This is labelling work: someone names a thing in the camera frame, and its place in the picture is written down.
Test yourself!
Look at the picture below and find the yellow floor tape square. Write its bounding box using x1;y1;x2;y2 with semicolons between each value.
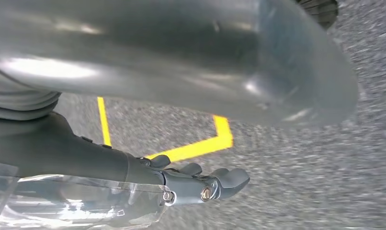
97;96;234;163

